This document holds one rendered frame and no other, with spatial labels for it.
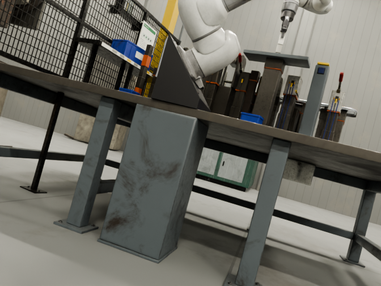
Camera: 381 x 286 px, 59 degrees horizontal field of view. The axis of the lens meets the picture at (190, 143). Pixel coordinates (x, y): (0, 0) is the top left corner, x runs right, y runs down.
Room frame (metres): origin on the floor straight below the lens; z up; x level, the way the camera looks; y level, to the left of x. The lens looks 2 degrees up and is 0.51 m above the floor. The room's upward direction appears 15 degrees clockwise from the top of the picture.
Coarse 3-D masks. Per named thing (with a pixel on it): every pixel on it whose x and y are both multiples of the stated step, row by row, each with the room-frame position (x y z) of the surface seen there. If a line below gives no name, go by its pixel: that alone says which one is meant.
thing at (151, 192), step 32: (160, 128) 1.51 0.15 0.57; (192, 128) 1.48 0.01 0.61; (128, 160) 1.54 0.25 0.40; (160, 160) 1.50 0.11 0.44; (192, 160) 1.60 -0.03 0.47; (128, 192) 1.53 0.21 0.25; (160, 192) 1.49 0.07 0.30; (128, 224) 1.52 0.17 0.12; (160, 224) 1.48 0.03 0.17; (160, 256) 1.50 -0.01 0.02
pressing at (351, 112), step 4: (280, 96) 2.12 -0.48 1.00; (280, 100) 2.22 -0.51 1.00; (300, 100) 2.07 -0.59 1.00; (304, 100) 2.06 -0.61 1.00; (296, 104) 2.23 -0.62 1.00; (300, 104) 2.19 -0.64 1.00; (324, 104) 2.01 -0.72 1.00; (328, 104) 2.00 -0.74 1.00; (320, 108) 2.15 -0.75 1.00; (344, 108) 1.96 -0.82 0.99; (348, 108) 1.95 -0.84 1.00; (352, 108) 1.95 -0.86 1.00; (348, 112) 2.06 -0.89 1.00; (352, 112) 2.03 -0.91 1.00; (356, 112) 1.99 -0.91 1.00; (348, 116) 2.12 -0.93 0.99; (352, 116) 2.11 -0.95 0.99
